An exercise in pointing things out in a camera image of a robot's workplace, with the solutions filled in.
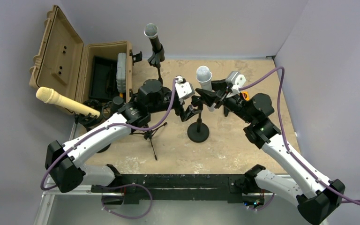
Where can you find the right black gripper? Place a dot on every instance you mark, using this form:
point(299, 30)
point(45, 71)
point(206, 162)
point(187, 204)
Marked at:
point(219, 96)

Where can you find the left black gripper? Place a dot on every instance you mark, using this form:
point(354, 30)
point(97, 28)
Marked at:
point(184, 115)

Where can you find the white wireless microphone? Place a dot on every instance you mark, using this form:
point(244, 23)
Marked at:
point(204, 76)

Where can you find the black mic stand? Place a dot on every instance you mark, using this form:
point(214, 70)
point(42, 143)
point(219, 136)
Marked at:
point(89, 121)
point(198, 131)
point(155, 60)

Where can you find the tripod shock mount stand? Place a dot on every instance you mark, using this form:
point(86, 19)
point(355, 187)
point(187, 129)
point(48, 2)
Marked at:
point(147, 135)

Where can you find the black condenser microphone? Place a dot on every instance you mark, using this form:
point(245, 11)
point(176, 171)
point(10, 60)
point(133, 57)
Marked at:
point(116, 104)

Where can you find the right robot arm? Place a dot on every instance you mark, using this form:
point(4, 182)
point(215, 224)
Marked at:
point(310, 191)

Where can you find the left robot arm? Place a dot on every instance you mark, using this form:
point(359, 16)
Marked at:
point(65, 163)

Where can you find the black dynamic microphone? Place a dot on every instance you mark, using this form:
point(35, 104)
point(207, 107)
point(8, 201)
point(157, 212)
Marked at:
point(151, 31)

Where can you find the beige handheld microphone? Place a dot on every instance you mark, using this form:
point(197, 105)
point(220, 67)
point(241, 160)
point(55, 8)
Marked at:
point(50, 96)

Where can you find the orange tape measure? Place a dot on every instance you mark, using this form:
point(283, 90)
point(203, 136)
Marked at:
point(246, 96)

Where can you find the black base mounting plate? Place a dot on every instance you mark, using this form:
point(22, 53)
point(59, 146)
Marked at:
point(177, 187)

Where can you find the tan hard case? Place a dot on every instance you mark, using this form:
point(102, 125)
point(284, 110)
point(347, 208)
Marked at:
point(65, 64)

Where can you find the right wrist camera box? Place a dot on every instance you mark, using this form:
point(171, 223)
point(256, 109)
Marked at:
point(235, 80)

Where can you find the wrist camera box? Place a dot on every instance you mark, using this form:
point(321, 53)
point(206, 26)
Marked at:
point(183, 88)
point(235, 80)

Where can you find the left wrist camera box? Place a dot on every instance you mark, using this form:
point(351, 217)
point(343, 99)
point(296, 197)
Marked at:
point(183, 88)

